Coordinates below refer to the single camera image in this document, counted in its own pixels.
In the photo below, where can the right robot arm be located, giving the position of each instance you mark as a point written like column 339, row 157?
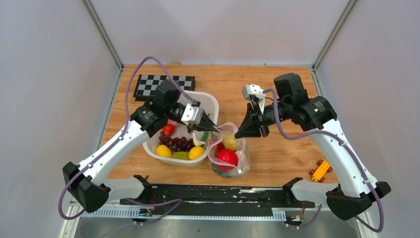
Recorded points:
column 357, row 189

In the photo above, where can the clear zip top bag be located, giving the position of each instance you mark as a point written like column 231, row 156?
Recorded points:
column 215, row 145

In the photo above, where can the yellow lemon toy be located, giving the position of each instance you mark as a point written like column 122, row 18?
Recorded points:
column 196, row 152
column 163, row 151

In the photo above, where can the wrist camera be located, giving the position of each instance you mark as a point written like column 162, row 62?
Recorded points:
column 250, row 90
column 192, row 115

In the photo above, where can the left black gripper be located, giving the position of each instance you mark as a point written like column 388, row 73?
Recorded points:
column 206, row 124

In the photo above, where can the purple grapes toy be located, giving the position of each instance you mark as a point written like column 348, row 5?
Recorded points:
column 176, row 144

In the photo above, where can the white garlic toy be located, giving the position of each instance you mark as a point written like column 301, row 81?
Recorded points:
column 196, row 140

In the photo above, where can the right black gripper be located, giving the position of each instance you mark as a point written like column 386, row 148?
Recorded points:
column 250, row 126

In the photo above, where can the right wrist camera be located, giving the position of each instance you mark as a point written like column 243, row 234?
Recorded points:
column 250, row 90

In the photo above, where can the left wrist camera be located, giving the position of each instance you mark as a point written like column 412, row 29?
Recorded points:
column 192, row 115

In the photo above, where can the black white checkerboard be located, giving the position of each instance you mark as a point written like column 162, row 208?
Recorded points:
column 146, row 84

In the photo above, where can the white plastic basket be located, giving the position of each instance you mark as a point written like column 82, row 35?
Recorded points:
column 211, row 106

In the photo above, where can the yellow red toy car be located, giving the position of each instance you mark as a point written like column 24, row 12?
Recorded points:
column 317, row 175

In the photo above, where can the yellow pear toy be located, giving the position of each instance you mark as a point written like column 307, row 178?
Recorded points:
column 229, row 142

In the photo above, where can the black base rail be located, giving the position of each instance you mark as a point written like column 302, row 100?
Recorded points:
column 227, row 201

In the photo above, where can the green yellow mango toy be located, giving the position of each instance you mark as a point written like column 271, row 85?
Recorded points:
column 181, row 155

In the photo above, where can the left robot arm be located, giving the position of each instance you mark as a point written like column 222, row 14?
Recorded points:
column 87, row 181

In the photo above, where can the green chili pepper toy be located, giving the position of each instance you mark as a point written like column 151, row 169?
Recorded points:
column 205, row 136

